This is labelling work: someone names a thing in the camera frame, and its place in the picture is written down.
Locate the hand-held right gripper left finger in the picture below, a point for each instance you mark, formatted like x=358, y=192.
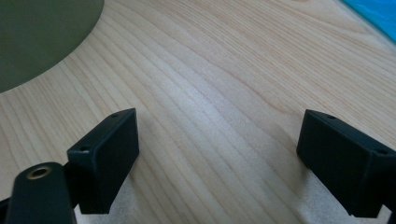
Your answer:
x=104, y=161

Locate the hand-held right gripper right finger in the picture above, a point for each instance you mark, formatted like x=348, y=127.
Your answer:
x=345, y=161

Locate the green plastic basin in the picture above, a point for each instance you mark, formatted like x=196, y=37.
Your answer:
x=37, y=37

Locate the blue plastic bag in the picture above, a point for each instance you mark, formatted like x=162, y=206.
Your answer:
x=376, y=12

